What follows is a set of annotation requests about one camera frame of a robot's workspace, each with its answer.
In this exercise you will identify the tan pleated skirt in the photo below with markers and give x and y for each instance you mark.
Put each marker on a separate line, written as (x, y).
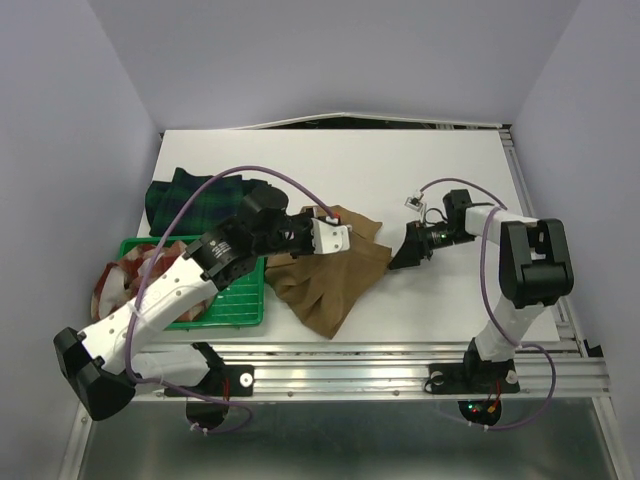
(321, 290)

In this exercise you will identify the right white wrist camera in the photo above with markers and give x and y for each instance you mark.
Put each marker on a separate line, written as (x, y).
(414, 202)

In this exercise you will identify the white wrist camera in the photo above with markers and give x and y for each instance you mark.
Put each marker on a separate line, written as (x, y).
(329, 237)
(414, 202)

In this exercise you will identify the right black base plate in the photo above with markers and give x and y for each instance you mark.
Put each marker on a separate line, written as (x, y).
(460, 379)

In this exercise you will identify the red plaid skirt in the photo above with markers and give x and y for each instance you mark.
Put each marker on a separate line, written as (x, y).
(120, 281)

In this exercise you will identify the green plaid skirt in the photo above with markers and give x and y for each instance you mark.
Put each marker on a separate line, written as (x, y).
(219, 201)

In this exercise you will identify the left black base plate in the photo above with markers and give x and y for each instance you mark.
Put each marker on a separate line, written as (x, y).
(227, 381)

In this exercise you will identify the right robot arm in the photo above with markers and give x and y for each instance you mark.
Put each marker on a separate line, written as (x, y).
(534, 272)

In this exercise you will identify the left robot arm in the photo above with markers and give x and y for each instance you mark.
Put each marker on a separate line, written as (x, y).
(104, 363)

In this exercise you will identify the aluminium frame rail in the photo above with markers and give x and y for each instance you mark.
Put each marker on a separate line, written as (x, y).
(355, 407)

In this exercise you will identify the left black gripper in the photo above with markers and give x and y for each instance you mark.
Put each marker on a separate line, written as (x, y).
(306, 220)

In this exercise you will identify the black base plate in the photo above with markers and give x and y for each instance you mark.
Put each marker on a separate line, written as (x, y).
(227, 381)
(460, 379)

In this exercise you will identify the green plastic tray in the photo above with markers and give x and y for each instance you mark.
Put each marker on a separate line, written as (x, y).
(240, 305)

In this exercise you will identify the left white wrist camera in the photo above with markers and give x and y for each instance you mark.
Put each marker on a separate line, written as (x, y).
(329, 237)

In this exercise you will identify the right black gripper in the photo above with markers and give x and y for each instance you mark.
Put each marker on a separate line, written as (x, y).
(415, 246)

